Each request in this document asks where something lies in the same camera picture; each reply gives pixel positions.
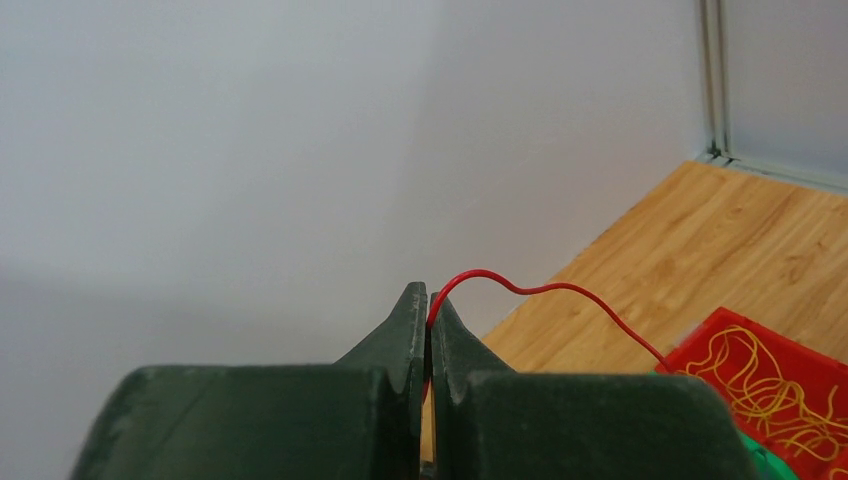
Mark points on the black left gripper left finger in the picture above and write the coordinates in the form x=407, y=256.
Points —
x=356, y=418

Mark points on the green plastic bin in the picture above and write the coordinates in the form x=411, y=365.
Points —
x=768, y=465

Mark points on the red plastic bin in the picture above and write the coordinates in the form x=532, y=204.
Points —
x=787, y=397

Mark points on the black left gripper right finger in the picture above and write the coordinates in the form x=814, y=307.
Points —
x=493, y=422

